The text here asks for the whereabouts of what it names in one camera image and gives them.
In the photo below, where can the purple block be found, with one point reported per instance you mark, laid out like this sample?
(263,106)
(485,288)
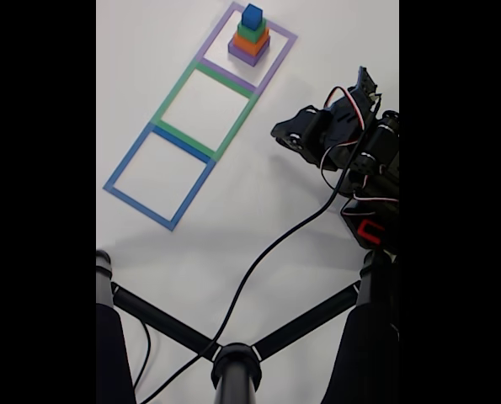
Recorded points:
(243,56)

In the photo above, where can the orange cube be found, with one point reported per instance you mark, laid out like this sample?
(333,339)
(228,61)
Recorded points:
(243,44)

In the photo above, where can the green cube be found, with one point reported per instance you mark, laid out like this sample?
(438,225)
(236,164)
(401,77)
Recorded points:
(246,31)

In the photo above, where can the small blue cube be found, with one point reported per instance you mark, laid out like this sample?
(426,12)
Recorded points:
(251,16)

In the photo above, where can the camera board with blue mount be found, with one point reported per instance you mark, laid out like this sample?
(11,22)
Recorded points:
(366,86)

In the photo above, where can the blue square frame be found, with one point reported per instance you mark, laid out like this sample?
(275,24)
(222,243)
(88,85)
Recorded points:
(182,145)

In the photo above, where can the purple square frame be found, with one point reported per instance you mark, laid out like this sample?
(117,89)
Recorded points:
(219,29)

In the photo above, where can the green square frame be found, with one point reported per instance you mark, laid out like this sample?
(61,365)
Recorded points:
(171,99)

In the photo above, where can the black camera tripod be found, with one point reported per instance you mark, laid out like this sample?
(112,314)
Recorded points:
(235,370)

